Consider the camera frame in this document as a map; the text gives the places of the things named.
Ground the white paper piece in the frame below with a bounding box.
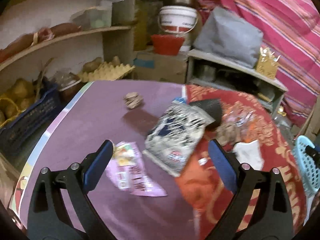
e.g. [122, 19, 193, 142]
[233, 140, 264, 171]

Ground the brown paper scrap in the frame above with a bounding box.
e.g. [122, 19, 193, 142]
[216, 122, 241, 146]

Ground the pink snack wrapper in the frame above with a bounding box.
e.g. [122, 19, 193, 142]
[105, 141, 167, 197]

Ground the clear orange plastic wrapper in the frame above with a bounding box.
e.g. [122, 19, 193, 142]
[222, 107, 258, 143]

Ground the black plastic cup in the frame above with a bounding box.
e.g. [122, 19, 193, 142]
[189, 99, 223, 130]

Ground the black white snack bag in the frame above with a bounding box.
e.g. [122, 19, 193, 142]
[143, 101, 215, 177]

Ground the maroon scouring pad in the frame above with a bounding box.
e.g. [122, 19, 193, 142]
[122, 108, 159, 137]

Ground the light blue plastic basket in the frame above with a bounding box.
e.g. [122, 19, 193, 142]
[292, 135, 319, 197]

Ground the red floral table cloth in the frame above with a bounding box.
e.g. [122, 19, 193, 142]
[176, 85, 306, 239]

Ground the dark blue plastic crate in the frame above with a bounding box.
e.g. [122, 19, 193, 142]
[1, 83, 63, 156]

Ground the purple table mat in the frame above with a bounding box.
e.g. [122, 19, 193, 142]
[20, 80, 198, 239]

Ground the small basket with plastic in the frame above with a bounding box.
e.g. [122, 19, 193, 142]
[53, 71, 84, 102]

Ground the crumpled brown paper ball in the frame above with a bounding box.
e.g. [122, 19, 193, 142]
[124, 92, 143, 109]

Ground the yellow utensil holder box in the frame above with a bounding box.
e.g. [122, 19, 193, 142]
[255, 47, 280, 80]

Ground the potato on egg tray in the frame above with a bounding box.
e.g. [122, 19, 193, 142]
[82, 57, 103, 73]

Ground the yellow egg tray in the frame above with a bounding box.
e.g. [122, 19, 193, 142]
[77, 62, 135, 83]

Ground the grey wooden side shelf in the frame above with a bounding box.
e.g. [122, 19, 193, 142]
[186, 49, 289, 116]

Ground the cardboard box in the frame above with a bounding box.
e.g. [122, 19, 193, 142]
[133, 50, 188, 84]

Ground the grey fabric cover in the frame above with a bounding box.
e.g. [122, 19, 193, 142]
[193, 7, 264, 69]

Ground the red plastic basin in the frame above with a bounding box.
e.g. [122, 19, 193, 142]
[151, 34, 184, 56]

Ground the pink striped blanket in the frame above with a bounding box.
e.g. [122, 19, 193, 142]
[197, 0, 319, 127]

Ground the white plastic bucket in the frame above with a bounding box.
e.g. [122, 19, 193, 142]
[158, 5, 199, 34]

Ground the wooden wall shelf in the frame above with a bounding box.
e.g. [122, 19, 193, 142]
[1, 0, 135, 91]

